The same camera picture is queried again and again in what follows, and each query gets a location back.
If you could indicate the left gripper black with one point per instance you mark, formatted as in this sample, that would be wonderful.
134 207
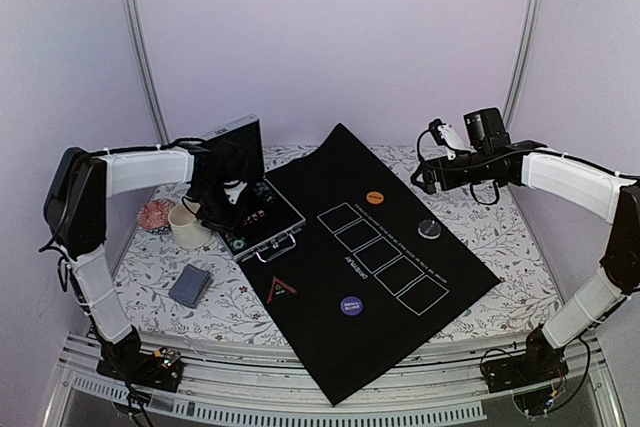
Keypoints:
231 223

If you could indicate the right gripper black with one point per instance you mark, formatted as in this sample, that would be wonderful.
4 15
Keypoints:
429 169

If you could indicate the orange big blind button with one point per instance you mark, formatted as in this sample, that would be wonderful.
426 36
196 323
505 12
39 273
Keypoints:
375 197

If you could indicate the black round dealer button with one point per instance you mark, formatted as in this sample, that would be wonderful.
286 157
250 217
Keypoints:
429 229

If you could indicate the purple small blind button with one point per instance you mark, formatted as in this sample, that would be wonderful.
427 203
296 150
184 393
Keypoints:
351 306

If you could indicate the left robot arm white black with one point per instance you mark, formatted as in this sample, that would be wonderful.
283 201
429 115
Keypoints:
75 208

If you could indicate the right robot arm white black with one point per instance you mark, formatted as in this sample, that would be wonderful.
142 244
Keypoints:
490 155

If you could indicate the cream ceramic cup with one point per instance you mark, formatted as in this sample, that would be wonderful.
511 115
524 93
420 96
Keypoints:
187 230

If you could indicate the dice row in case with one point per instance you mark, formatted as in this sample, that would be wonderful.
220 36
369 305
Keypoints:
254 217

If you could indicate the front poker chip stack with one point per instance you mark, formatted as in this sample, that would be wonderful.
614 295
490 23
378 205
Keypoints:
234 243

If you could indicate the green poker chip stack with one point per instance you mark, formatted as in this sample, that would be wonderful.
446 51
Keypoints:
264 192

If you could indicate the aluminium poker chip case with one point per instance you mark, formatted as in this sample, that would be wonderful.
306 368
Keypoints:
234 152

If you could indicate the red patterned small dish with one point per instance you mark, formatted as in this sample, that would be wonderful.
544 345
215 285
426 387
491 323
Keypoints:
153 217

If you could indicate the blue playing card deck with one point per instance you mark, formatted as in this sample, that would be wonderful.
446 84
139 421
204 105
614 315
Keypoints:
190 286

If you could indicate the black red triangle button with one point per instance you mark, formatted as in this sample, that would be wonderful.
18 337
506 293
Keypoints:
279 290

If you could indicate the black poker play mat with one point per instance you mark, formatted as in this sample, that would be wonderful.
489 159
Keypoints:
411 287

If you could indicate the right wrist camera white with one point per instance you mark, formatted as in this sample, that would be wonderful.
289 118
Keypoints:
445 135

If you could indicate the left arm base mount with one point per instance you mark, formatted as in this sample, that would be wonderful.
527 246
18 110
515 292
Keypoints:
161 370

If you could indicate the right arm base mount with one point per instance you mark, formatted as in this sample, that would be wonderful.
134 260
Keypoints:
503 371

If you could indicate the right aluminium frame post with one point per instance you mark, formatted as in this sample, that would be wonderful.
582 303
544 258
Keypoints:
531 14

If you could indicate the aluminium frame post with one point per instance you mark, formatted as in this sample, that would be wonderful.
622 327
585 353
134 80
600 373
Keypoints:
135 27
531 14

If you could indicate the left aluminium frame post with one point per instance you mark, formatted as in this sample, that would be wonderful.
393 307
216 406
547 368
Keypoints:
135 27

